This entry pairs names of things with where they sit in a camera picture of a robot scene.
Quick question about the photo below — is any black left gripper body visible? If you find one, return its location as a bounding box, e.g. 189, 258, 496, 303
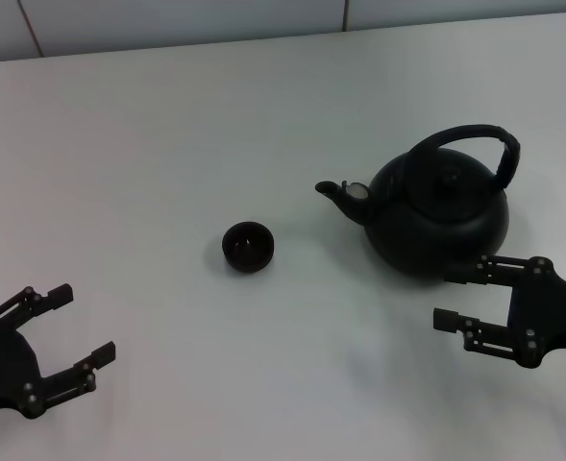
0, 313, 49, 421

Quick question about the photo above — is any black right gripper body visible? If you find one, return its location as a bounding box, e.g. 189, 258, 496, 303
508, 256, 566, 370

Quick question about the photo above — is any black round teapot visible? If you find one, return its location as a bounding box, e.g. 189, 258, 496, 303
314, 124, 523, 288

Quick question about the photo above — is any small dark teacup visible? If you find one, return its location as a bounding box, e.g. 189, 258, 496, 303
221, 220, 276, 275

